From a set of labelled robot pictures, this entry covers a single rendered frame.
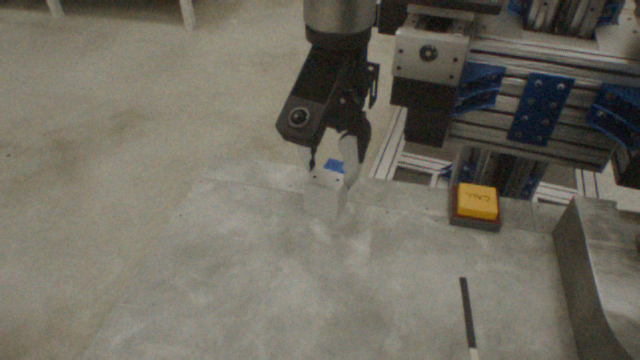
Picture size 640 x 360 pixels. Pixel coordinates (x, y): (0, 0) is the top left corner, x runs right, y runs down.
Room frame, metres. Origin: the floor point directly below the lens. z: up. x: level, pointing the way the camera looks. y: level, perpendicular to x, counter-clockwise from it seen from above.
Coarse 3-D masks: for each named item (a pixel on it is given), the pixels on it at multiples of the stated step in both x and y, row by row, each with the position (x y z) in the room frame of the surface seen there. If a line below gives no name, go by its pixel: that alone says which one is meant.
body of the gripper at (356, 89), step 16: (368, 32) 0.43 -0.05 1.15; (336, 48) 0.41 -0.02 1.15; (352, 48) 0.41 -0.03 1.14; (368, 64) 0.48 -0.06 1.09; (352, 80) 0.44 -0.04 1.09; (368, 80) 0.44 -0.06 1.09; (352, 96) 0.41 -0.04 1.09; (336, 112) 0.41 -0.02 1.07; (352, 112) 0.40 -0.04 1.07; (336, 128) 0.41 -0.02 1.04
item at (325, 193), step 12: (324, 168) 0.44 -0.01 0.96; (336, 168) 0.46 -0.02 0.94; (312, 180) 0.42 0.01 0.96; (324, 180) 0.42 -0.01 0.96; (336, 180) 0.42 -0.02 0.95; (312, 192) 0.41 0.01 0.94; (324, 192) 0.40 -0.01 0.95; (336, 192) 0.39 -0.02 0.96; (312, 204) 0.41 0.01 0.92; (324, 204) 0.40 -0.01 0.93; (336, 204) 0.39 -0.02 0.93; (324, 216) 0.40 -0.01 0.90; (336, 216) 0.39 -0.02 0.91
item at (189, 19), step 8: (48, 0) 3.31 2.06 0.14; (56, 0) 3.34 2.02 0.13; (184, 0) 3.07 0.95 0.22; (56, 8) 3.31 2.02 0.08; (184, 8) 3.07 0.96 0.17; (192, 8) 3.11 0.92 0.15; (56, 16) 3.31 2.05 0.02; (184, 16) 3.07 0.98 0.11; (192, 16) 3.09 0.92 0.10; (192, 24) 3.07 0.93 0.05
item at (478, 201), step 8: (464, 184) 0.54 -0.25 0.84; (472, 184) 0.54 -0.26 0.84; (464, 192) 0.52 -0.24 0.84; (472, 192) 0.52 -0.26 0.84; (480, 192) 0.52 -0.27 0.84; (488, 192) 0.52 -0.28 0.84; (464, 200) 0.50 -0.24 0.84; (472, 200) 0.50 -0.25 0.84; (480, 200) 0.50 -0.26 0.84; (488, 200) 0.50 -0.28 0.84; (496, 200) 0.50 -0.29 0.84; (464, 208) 0.48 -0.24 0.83; (472, 208) 0.48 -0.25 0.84; (480, 208) 0.48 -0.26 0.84; (488, 208) 0.48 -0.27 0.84; (496, 208) 0.48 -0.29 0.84; (472, 216) 0.48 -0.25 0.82; (480, 216) 0.48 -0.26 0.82; (488, 216) 0.47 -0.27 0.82
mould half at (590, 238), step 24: (576, 216) 0.42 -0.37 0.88; (600, 216) 0.41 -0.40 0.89; (576, 240) 0.39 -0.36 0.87; (600, 240) 0.37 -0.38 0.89; (624, 240) 0.37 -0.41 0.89; (576, 264) 0.36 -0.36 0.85; (600, 264) 0.33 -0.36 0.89; (624, 264) 0.33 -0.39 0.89; (576, 288) 0.33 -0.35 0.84; (600, 288) 0.30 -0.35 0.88; (624, 288) 0.30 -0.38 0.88; (576, 312) 0.30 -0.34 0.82; (600, 312) 0.27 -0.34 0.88; (624, 312) 0.27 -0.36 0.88; (576, 336) 0.27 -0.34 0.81; (600, 336) 0.25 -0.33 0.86; (624, 336) 0.23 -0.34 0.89
